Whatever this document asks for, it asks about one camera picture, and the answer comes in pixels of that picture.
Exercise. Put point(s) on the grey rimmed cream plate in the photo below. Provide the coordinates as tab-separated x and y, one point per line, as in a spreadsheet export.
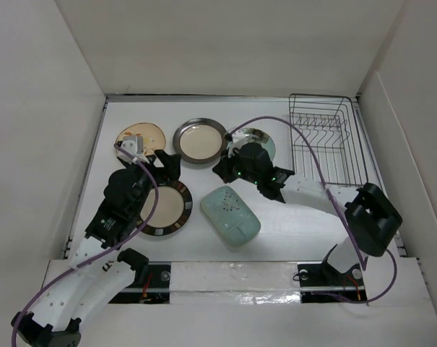
200	140

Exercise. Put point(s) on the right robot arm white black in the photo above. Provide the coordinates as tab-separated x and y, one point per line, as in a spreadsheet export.
370	219

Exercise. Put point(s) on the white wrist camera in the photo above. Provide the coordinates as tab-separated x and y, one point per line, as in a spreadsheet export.
130	149
235	140

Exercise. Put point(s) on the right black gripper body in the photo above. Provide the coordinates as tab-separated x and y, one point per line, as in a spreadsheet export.
238	165

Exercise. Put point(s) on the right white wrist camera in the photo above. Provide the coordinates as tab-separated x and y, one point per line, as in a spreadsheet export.
235	140

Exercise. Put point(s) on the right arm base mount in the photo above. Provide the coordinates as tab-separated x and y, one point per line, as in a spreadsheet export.
319	287

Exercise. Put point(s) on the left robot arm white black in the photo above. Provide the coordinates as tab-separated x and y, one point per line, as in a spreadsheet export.
102	265

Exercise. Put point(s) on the dark patterned rim plate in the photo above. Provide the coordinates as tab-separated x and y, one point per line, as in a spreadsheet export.
173	210

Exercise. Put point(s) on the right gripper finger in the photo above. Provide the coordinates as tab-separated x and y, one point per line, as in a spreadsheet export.
231	151
224	171

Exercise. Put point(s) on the metal wire dish rack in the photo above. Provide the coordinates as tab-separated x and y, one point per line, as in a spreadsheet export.
327	132

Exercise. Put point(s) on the light blue floral plate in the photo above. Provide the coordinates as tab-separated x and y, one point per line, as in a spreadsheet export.
258	136

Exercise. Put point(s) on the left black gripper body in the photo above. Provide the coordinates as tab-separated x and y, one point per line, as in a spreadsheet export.
159	173

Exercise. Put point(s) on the tan floral round plate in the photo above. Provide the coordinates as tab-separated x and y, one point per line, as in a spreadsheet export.
153	136

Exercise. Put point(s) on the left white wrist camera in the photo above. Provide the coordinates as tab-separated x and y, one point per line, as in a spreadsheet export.
130	149

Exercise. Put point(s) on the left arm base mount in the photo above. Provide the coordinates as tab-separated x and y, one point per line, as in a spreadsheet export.
153	289

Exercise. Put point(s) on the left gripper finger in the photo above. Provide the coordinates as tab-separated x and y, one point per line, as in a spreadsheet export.
172	166
156	158

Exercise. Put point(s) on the green rectangular divided plate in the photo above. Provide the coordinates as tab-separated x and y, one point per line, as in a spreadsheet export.
233	220

